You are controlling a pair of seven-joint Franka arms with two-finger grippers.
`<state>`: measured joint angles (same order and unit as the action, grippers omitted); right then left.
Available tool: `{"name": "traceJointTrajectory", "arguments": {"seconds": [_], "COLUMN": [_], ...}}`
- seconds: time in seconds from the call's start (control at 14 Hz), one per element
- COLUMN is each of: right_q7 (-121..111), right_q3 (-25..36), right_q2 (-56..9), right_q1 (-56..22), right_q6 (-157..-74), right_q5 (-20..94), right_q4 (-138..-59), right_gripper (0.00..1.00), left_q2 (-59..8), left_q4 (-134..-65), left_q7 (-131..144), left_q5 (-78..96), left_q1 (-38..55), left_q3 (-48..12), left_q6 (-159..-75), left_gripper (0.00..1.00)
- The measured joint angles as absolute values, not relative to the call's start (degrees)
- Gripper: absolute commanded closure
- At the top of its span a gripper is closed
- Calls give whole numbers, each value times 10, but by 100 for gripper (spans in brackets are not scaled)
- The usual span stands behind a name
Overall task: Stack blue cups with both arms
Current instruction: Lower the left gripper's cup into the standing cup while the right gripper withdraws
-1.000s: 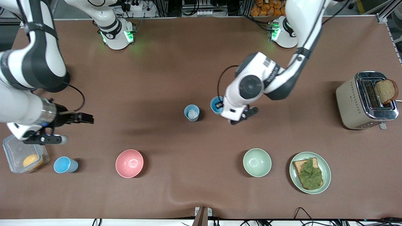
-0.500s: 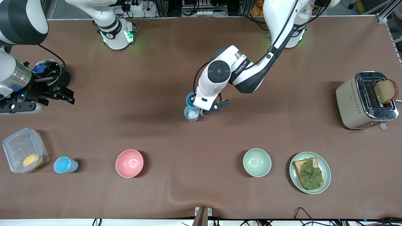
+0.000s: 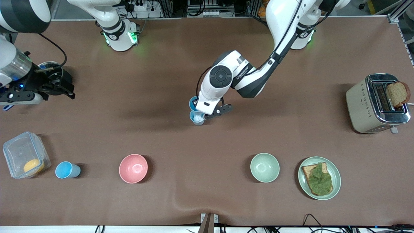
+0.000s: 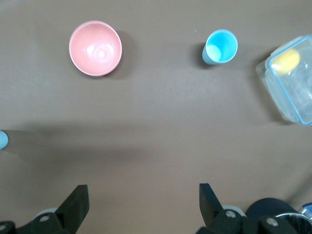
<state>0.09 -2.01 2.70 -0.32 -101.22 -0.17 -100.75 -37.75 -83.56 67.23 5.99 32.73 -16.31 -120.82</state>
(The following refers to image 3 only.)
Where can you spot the orange packaged goods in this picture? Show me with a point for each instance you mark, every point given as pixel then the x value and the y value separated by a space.
pixel 262 11

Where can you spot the glass pot lid blue knob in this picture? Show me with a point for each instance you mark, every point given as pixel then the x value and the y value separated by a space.
pixel 48 64

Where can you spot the green lettuce leaf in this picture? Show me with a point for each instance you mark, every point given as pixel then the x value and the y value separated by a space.
pixel 320 181

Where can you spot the brown bread slice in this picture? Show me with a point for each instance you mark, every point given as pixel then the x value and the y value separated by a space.
pixel 397 94

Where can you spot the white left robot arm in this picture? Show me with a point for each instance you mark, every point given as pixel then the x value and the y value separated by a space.
pixel 281 19

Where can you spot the green bowl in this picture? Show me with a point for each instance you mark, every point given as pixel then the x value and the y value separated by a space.
pixel 264 167

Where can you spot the pink bowl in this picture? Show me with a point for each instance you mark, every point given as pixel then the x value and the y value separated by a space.
pixel 133 168

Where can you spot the metal table edge bracket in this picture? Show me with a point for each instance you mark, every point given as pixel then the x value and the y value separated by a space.
pixel 208 223

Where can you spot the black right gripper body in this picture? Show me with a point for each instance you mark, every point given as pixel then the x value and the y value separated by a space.
pixel 41 83

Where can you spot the white power strip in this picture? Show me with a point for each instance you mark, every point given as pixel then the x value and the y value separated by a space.
pixel 139 5

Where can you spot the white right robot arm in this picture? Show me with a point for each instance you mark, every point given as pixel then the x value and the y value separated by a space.
pixel 116 35

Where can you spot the toast slice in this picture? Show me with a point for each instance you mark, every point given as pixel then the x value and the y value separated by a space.
pixel 305 169

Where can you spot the brown table cover mat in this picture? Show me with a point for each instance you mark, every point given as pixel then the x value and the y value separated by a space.
pixel 161 97

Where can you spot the beige steel toaster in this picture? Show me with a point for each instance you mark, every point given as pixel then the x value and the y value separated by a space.
pixel 359 106

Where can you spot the clear plastic container blue seal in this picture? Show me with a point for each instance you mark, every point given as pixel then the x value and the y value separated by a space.
pixel 19 152

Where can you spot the green plate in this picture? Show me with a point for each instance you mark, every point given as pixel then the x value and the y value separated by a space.
pixel 336 179

